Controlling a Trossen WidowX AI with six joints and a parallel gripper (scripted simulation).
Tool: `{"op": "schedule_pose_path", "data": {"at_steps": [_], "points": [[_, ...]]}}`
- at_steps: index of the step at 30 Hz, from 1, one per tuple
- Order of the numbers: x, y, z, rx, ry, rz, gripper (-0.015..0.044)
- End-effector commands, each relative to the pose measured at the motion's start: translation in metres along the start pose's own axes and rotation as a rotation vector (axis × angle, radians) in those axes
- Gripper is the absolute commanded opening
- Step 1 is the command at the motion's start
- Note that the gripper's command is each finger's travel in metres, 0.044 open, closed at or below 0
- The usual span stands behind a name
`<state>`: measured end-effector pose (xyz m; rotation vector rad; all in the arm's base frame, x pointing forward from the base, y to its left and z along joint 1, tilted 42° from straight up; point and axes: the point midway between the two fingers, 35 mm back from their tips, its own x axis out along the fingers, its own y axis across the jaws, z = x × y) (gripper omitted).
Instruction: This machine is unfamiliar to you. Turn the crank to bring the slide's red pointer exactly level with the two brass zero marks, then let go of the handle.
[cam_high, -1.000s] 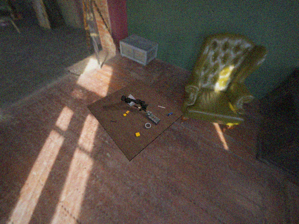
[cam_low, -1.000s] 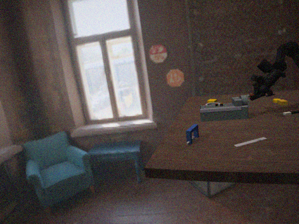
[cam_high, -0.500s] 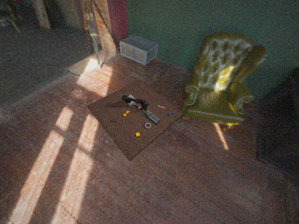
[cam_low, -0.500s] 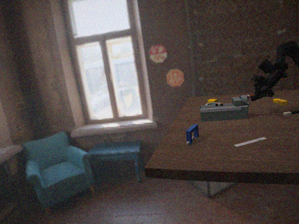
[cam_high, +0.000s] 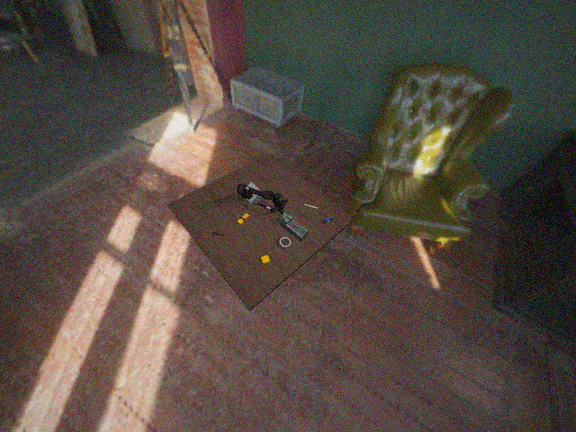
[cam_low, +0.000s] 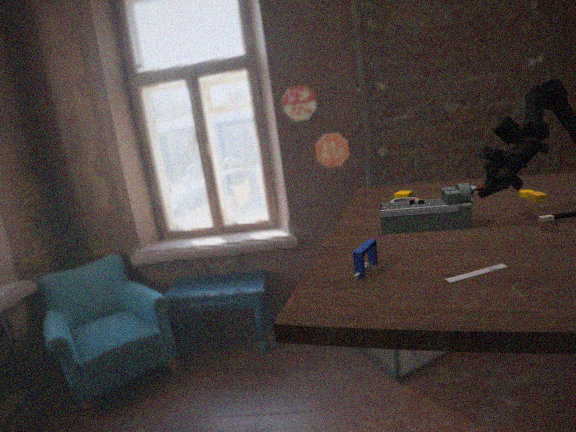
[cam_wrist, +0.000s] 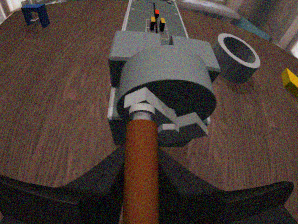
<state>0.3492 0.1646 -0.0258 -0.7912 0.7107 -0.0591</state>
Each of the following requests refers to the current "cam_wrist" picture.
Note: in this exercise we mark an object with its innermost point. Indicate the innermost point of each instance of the small yellow block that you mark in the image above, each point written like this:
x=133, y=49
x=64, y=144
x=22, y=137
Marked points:
x=290, y=82

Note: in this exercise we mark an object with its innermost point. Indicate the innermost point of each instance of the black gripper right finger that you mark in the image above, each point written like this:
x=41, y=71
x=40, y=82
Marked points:
x=185, y=198

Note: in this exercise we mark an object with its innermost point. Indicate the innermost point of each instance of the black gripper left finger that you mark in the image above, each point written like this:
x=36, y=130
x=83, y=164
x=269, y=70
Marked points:
x=93, y=198

